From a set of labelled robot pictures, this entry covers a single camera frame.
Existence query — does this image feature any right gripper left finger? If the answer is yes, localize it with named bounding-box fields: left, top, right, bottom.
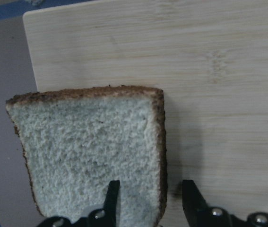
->
left=37, top=180, right=120, bottom=227

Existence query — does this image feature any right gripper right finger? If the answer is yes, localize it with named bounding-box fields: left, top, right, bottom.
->
left=182, top=180, right=268, bottom=227

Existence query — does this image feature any bread slice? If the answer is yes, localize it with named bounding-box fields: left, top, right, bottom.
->
left=6, top=86, right=167, bottom=227

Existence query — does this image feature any wooden cutting board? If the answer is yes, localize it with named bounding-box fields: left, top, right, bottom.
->
left=23, top=0, right=268, bottom=227

